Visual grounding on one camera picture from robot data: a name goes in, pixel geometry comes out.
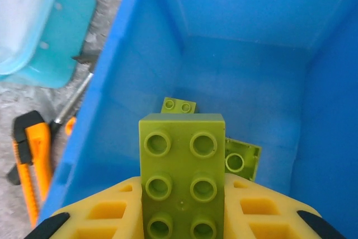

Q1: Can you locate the small black-handled hammer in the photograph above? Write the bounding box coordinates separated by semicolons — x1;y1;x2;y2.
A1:
6;54;95;186

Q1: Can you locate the orange utility knife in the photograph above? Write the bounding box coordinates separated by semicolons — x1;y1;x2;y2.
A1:
11;110;54;228

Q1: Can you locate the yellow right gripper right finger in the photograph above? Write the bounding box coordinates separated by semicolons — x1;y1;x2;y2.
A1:
223;173;347;239

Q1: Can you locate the long green lego brick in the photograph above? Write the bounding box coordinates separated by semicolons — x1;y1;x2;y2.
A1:
138;113;227;239

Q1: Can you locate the small green lego brick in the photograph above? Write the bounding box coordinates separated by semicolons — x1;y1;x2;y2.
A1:
161;96;197;115

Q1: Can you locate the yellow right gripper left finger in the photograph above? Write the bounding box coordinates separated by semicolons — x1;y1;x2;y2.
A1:
26;176;144;239

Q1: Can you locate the teal plastic storage box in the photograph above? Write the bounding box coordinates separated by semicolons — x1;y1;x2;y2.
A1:
0;0;97;89

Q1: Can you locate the blue plastic bin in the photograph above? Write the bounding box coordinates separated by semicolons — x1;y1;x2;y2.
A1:
37;0;358;239

